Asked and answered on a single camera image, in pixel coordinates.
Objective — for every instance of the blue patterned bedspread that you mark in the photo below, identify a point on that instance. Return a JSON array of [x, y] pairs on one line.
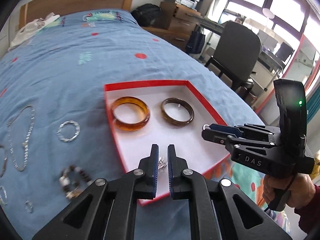
[[59, 75]]

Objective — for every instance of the right hand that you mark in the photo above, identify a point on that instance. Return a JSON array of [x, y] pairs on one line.
[[302, 189]]

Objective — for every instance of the dark brown bangle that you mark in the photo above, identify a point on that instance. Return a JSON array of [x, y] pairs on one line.
[[177, 112]]

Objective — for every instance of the amber orange bangle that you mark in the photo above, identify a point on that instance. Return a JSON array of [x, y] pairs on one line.
[[129, 113]]

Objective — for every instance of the white cloth on bed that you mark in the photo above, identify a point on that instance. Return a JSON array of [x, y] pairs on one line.
[[31, 29]]

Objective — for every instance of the grey office chair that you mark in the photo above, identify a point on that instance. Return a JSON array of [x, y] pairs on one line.
[[236, 53]]

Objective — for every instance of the black backpack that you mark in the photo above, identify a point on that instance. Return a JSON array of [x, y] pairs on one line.
[[147, 15]]

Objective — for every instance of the desk by window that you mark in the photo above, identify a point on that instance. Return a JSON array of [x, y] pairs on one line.
[[267, 69]]

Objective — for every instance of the dark hanging bag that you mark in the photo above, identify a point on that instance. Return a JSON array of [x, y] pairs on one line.
[[196, 41]]

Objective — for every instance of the wooden headboard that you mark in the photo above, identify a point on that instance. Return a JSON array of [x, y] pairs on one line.
[[38, 8]]

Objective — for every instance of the thin wire bangle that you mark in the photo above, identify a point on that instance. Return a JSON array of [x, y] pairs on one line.
[[4, 160]]

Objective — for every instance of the red jewelry box tray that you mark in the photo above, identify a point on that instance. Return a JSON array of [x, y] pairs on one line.
[[201, 156]]

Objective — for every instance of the black monitor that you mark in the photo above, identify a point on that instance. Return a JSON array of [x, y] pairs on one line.
[[284, 52]]

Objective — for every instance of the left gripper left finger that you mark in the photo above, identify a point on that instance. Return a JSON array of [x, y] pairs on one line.
[[106, 209]]

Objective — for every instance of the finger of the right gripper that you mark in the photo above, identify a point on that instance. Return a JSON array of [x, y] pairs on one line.
[[244, 131], [228, 139]]

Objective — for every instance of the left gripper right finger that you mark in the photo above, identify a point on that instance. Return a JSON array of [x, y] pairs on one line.
[[218, 209]]

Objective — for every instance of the wooden drawer cabinet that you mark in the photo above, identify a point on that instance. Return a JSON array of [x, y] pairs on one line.
[[175, 24]]

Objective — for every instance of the twisted silver bangle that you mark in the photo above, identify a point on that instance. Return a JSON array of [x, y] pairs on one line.
[[68, 131]]

